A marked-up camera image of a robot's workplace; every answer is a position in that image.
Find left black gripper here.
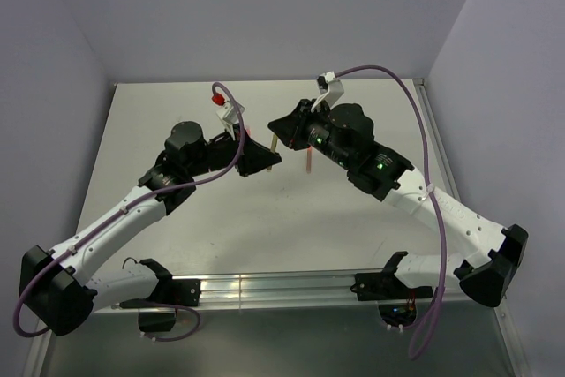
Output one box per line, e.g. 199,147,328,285
187,124,281,177

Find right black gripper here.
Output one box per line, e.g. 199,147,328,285
267,99,353,170

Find yellow pen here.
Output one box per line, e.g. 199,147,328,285
267,133,278,172

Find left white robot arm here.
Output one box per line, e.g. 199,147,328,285
12,121,282,336

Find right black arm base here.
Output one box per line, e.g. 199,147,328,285
350,272,433,329

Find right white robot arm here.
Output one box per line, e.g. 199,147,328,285
267,100,528,307

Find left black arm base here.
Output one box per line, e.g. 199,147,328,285
118,278,202,343

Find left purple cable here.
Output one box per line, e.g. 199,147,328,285
12,81,246,343

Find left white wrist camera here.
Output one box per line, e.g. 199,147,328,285
212,94,245,139

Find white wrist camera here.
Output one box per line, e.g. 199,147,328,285
311,72,344,112
212,94,245,139

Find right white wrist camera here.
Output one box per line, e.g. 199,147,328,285
311,72,344,112

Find aluminium rail frame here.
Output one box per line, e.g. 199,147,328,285
33,78,530,376

